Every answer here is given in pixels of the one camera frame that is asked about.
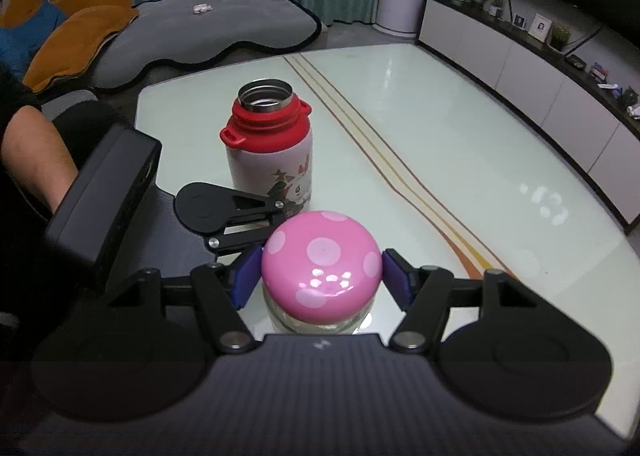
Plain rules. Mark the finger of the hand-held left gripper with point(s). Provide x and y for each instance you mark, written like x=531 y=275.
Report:
x=260 y=202

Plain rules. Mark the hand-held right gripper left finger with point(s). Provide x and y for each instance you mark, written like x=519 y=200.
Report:
x=248 y=277

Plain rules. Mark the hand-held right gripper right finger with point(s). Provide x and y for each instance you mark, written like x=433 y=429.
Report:
x=397 y=277

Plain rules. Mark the red and white thermos bottle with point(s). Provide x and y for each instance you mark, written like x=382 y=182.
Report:
x=265 y=156

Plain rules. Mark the pink polka-dot mushroom toy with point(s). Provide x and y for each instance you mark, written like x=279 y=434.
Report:
x=320 y=256

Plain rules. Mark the person's left forearm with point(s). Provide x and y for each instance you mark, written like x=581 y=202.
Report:
x=35 y=156

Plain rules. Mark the large grey floor cushion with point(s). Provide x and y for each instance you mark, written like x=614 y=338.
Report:
x=200 y=36

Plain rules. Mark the blue cushion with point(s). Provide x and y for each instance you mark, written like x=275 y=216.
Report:
x=20 y=41

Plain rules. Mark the small white object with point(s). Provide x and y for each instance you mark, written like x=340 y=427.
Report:
x=201 y=8

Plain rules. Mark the white TV cabinet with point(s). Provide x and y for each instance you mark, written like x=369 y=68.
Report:
x=525 y=71

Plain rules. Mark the small black box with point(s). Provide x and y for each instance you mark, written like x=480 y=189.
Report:
x=576 y=62

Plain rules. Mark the small stack of boxes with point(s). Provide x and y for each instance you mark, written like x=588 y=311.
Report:
x=598 y=72

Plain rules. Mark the green grass potted plant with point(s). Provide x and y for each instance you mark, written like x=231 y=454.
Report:
x=560 y=37

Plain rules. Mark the small dark photo frame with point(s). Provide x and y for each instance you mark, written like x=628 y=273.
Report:
x=519 y=22

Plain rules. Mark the white photo frame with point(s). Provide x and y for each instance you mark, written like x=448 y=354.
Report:
x=540 y=27

